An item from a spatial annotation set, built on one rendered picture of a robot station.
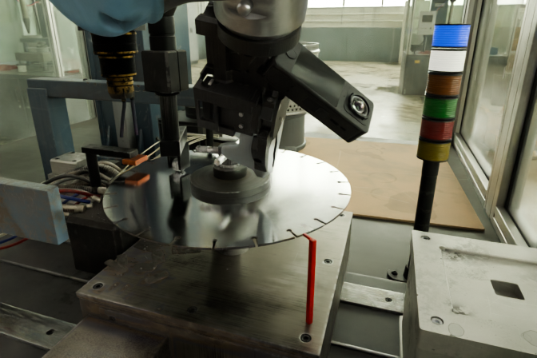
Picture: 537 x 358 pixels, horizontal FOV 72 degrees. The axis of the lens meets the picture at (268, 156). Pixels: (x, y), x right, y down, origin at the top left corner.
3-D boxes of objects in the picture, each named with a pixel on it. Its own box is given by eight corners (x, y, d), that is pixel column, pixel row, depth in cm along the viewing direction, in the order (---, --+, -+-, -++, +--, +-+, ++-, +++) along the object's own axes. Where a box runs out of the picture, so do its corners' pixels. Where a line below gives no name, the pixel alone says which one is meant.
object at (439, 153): (446, 154, 57) (449, 135, 56) (450, 164, 53) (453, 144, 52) (415, 151, 59) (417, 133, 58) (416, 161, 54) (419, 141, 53)
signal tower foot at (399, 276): (439, 278, 63) (441, 265, 63) (441, 291, 60) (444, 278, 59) (387, 268, 66) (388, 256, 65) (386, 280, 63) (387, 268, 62)
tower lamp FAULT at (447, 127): (449, 134, 56) (452, 115, 55) (454, 142, 52) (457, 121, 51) (418, 132, 57) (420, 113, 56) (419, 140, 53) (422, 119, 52)
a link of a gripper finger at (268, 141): (260, 147, 43) (264, 90, 37) (275, 151, 43) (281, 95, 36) (247, 177, 41) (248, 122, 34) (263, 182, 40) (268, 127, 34)
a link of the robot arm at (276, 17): (322, -46, 29) (296, 2, 24) (312, 8, 33) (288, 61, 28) (232, -64, 30) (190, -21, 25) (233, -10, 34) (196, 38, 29)
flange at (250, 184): (262, 165, 58) (262, 150, 57) (277, 195, 48) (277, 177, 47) (190, 170, 56) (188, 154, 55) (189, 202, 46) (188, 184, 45)
